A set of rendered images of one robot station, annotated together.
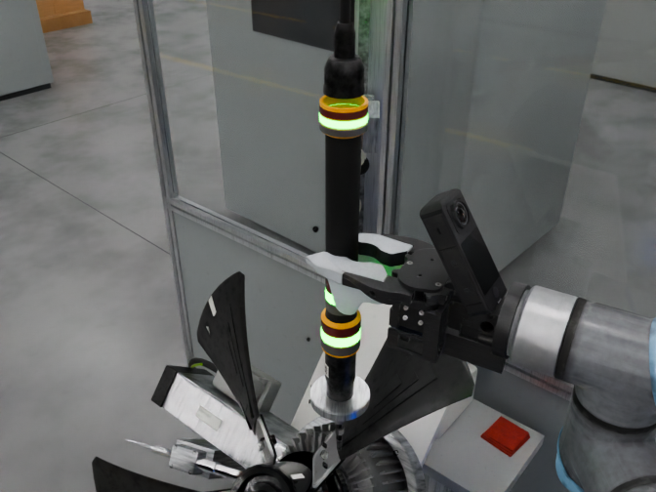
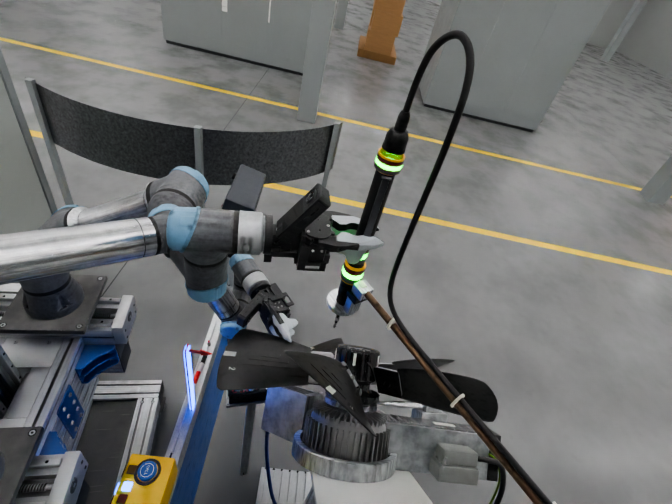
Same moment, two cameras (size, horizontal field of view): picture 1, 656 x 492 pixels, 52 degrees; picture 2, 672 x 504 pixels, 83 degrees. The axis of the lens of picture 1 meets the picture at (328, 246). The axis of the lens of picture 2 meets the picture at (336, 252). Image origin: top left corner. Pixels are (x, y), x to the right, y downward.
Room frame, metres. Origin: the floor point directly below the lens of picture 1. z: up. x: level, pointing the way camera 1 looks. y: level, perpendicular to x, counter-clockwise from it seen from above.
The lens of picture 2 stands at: (0.91, -0.45, 2.07)
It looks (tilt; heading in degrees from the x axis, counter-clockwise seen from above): 41 degrees down; 132
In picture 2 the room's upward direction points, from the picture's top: 15 degrees clockwise
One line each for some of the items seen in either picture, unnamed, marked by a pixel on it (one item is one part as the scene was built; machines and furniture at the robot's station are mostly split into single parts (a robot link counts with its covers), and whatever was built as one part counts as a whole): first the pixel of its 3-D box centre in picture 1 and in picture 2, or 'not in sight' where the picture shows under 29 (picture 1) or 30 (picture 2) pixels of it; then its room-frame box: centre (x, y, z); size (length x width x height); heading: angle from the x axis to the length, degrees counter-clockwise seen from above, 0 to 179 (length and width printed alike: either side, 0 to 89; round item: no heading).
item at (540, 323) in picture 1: (541, 327); (252, 234); (0.47, -0.19, 1.64); 0.08 x 0.05 x 0.08; 151
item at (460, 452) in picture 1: (447, 432); not in sight; (1.07, -0.27, 0.84); 0.36 x 0.24 x 0.03; 51
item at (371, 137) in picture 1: (360, 124); not in sight; (1.19, -0.06, 1.54); 0.10 x 0.07 x 0.08; 176
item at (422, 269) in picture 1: (454, 308); (297, 239); (0.51, -0.12, 1.63); 0.12 x 0.08 x 0.09; 61
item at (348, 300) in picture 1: (345, 288); (351, 232); (0.54, -0.02, 1.64); 0.09 x 0.03 x 0.06; 69
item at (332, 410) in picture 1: (340, 362); (349, 292); (0.58, -0.01, 1.50); 0.09 x 0.07 x 0.10; 176
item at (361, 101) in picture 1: (344, 115); (389, 161); (0.57, -0.01, 1.80); 0.04 x 0.04 x 0.03
